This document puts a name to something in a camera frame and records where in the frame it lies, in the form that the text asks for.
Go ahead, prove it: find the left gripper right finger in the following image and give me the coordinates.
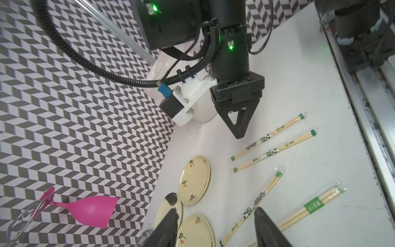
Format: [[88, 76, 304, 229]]
[[254, 207, 292, 247]]

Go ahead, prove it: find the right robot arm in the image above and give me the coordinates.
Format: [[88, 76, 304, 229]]
[[32, 1, 395, 139]]

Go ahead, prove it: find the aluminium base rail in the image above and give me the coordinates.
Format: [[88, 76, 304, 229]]
[[315, 1, 395, 215]]

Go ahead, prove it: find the chopsticks panda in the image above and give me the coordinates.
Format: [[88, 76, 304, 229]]
[[230, 113, 305, 161], [218, 166, 286, 247], [233, 129, 317, 173]]

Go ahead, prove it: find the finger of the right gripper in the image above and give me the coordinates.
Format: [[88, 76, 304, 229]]
[[214, 99, 260, 139]]

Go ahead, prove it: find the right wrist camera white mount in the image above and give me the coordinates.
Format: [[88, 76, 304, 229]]
[[158, 75, 218, 127]]

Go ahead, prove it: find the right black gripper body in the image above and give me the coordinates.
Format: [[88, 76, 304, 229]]
[[210, 72, 265, 112]]

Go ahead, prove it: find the metal glass holder stand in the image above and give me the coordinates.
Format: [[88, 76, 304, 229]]
[[5, 196, 53, 247]]

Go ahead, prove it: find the cream plate with black spot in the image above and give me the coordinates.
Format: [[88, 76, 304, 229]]
[[154, 192, 183, 229]]

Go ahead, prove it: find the white trash bucket with bag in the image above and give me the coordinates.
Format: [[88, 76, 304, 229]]
[[143, 51, 217, 127]]

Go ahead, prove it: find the cream plate front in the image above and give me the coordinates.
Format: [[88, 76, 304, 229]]
[[176, 214, 215, 247]]

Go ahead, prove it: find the wrapped chopsticks green label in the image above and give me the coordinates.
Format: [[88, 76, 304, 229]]
[[246, 181, 346, 247]]

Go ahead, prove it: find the pink plastic wine glass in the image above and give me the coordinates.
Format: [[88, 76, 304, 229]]
[[31, 187, 118, 228]]

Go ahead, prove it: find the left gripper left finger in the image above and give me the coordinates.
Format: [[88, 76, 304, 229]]
[[143, 209, 179, 247]]

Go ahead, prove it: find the cream plate right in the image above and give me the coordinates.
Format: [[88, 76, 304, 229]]
[[178, 155, 211, 205]]

